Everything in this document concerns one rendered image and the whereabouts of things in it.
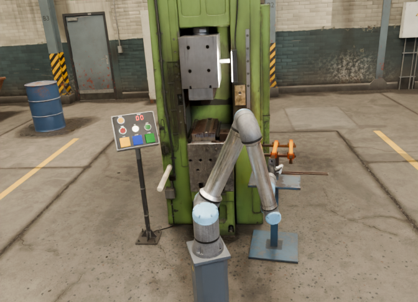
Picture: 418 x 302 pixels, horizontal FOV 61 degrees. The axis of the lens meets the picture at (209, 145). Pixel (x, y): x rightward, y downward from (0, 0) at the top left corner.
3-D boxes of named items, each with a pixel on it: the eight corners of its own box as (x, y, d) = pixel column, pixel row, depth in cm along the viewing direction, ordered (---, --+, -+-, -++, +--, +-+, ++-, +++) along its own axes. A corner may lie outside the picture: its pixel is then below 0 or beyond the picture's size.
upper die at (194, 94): (213, 99, 286) (213, 88, 283) (188, 100, 288) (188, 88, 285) (216, 89, 325) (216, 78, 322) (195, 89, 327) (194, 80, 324)
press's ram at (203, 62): (229, 87, 281) (227, 35, 268) (181, 89, 285) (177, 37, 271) (231, 78, 321) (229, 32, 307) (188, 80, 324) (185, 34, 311)
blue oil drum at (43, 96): (57, 132, 668) (48, 85, 637) (28, 132, 673) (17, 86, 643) (71, 122, 723) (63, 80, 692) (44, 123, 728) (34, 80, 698)
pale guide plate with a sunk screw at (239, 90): (245, 105, 298) (245, 84, 292) (234, 105, 298) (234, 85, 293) (245, 104, 300) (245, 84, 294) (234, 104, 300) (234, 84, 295)
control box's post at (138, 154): (150, 239, 327) (136, 127, 289) (147, 239, 327) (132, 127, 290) (152, 236, 330) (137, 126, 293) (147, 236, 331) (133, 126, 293)
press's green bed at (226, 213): (235, 236, 323) (233, 191, 307) (195, 236, 327) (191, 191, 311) (236, 205, 375) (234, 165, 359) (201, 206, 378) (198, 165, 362)
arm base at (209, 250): (227, 254, 206) (227, 240, 202) (196, 261, 201) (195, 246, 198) (218, 236, 223) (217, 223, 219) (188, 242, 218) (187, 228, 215)
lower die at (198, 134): (215, 141, 298) (214, 131, 295) (191, 141, 300) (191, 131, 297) (218, 126, 337) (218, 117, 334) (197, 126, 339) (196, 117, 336)
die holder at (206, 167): (234, 191, 307) (232, 142, 291) (190, 191, 310) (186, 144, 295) (234, 165, 359) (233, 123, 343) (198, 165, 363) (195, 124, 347)
